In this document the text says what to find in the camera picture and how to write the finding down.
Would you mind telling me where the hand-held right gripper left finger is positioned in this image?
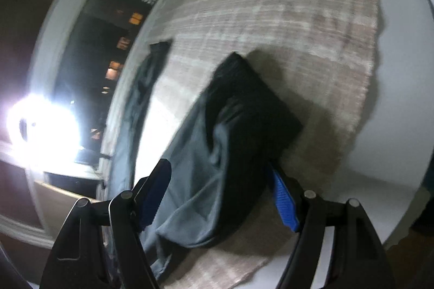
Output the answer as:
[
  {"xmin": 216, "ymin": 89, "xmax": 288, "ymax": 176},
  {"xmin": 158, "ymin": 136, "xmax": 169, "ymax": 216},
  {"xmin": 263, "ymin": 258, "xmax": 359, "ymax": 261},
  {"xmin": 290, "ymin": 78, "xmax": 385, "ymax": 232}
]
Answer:
[{"xmin": 40, "ymin": 158, "xmax": 172, "ymax": 289}]

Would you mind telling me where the ring light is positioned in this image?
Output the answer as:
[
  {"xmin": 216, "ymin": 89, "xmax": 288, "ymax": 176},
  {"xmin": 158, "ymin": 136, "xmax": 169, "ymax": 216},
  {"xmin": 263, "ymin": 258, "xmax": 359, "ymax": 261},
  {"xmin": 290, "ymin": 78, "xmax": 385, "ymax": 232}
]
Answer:
[{"xmin": 7, "ymin": 96, "xmax": 82, "ymax": 168}]

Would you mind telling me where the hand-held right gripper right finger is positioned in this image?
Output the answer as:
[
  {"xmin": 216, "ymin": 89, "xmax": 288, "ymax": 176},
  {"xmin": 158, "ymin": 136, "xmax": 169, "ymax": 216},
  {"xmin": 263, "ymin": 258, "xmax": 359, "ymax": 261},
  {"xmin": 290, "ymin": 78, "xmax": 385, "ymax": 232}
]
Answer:
[{"xmin": 266, "ymin": 162, "xmax": 395, "ymax": 289}]

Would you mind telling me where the plaid blanket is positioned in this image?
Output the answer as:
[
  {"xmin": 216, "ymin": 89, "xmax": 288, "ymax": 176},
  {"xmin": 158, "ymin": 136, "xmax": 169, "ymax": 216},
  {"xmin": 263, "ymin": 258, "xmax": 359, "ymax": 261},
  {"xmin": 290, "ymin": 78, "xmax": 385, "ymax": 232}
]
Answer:
[{"xmin": 102, "ymin": 0, "xmax": 382, "ymax": 289}]

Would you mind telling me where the grey-green garment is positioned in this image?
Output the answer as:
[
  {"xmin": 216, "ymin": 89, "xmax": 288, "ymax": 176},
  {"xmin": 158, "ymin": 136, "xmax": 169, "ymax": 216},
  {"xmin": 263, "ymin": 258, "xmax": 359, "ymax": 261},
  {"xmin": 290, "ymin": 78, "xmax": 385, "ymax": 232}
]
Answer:
[{"xmin": 108, "ymin": 41, "xmax": 304, "ymax": 281}]

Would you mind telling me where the white bed sheet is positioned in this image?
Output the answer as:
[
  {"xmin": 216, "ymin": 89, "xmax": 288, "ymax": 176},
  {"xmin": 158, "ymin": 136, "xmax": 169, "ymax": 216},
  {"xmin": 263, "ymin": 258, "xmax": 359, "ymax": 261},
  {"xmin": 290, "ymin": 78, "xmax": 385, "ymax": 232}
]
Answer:
[{"xmin": 102, "ymin": 0, "xmax": 434, "ymax": 289}]

